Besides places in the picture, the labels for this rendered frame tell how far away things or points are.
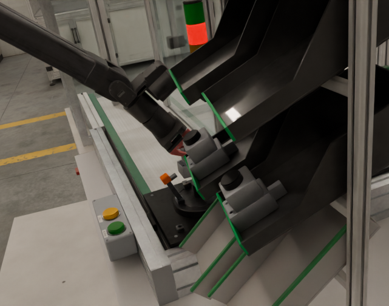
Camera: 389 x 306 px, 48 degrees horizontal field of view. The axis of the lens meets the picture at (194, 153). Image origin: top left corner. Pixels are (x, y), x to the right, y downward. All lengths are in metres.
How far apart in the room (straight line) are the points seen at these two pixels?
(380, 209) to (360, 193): 0.64
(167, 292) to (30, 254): 0.46
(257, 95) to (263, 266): 0.32
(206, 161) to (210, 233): 0.21
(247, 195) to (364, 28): 0.25
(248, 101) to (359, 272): 0.26
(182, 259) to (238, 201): 0.40
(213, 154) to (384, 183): 0.55
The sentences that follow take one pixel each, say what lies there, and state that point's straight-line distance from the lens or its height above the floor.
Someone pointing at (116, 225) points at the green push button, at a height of 0.97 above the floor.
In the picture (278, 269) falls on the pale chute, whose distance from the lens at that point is 0.73.
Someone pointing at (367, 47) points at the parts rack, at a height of 1.43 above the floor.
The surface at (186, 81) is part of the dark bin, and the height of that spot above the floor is 1.36.
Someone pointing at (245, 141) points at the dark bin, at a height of 1.23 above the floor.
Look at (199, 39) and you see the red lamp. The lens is 1.14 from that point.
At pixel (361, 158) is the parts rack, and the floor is 1.31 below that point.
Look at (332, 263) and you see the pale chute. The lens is 0.63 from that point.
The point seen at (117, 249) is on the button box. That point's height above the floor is 0.93.
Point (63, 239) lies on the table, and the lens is 1.30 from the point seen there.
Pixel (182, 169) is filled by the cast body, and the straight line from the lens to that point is 1.02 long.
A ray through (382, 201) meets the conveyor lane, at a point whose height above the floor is 0.91.
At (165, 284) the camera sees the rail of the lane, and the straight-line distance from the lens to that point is 0.97.
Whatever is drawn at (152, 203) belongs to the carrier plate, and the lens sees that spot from 1.13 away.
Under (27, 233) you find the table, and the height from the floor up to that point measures 0.86.
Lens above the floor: 1.56
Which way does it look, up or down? 26 degrees down
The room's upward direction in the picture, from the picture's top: 9 degrees counter-clockwise
